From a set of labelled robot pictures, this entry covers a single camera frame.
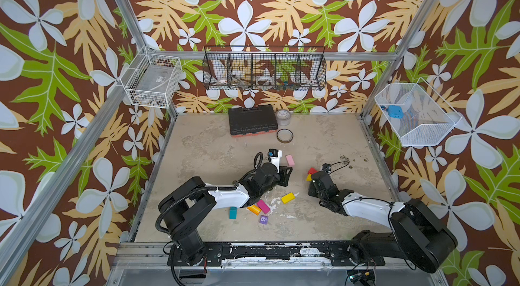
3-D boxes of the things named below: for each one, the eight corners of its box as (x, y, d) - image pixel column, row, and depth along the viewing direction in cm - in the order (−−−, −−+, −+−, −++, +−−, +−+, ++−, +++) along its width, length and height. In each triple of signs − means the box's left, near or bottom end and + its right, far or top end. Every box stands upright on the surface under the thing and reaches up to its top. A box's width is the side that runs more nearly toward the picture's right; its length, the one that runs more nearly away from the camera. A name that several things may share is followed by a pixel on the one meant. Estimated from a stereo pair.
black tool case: (230, 138, 111) (229, 132, 106) (229, 114, 122) (228, 107, 118) (277, 134, 113) (278, 127, 109) (272, 110, 125) (272, 104, 120)
